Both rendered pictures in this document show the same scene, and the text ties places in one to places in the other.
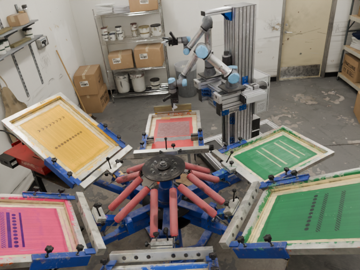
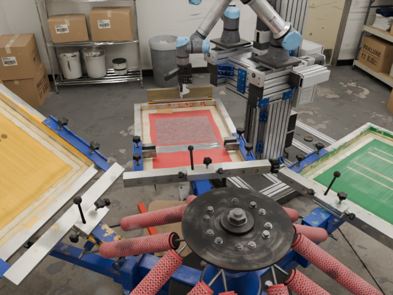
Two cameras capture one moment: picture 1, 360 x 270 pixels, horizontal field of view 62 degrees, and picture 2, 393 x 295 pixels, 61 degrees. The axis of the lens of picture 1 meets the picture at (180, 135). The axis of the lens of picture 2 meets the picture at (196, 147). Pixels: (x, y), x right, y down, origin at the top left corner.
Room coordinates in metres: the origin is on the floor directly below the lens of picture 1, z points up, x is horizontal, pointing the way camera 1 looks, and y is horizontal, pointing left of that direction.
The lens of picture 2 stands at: (1.03, 0.39, 1.97)
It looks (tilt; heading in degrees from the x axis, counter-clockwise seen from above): 33 degrees down; 347
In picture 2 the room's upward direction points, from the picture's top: straight up
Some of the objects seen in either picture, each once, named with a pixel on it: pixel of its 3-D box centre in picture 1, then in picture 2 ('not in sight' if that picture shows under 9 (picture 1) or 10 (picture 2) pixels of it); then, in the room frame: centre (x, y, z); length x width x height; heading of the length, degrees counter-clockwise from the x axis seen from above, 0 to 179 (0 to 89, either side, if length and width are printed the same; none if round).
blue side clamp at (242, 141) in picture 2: (201, 140); (242, 150); (2.43, -0.20, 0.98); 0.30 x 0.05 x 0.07; 176
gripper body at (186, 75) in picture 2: (174, 97); (184, 73); (2.93, 0.02, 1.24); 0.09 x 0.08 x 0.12; 86
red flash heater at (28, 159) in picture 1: (43, 150); not in sight; (2.42, 1.32, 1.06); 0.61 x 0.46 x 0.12; 56
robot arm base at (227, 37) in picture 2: (209, 69); (230, 34); (3.47, -0.44, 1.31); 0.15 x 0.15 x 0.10
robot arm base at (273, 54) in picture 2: (231, 82); (278, 51); (3.01, -0.62, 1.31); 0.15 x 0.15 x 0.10
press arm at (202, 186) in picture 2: not in sight; (202, 188); (2.12, 0.10, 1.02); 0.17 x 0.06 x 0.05; 176
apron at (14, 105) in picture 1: (15, 112); not in sight; (3.36, 1.98, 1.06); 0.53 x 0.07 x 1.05; 176
